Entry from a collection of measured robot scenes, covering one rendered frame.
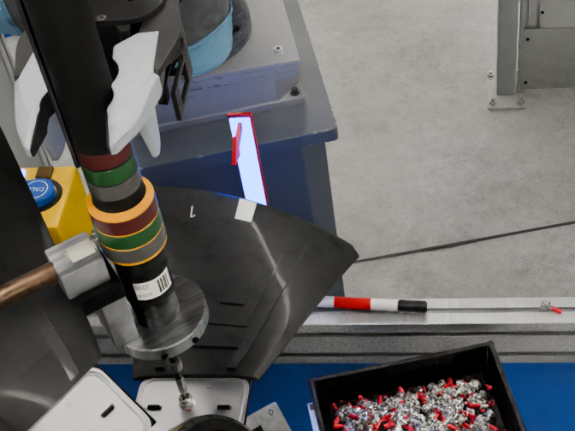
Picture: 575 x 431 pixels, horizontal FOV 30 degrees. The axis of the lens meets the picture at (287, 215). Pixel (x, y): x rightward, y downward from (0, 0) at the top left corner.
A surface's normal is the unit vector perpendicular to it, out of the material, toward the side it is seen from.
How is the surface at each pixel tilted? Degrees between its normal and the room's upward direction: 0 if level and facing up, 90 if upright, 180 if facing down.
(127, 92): 1
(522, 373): 90
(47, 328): 38
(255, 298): 14
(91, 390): 48
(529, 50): 90
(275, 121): 0
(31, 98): 1
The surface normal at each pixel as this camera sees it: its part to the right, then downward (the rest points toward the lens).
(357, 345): -0.08, 0.72
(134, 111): 0.46, -0.29
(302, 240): 0.27, -0.78
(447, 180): -0.12, -0.69
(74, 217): 0.99, -0.02
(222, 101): 0.17, 0.69
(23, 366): 0.18, -0.04
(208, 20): 0.58, 0.55
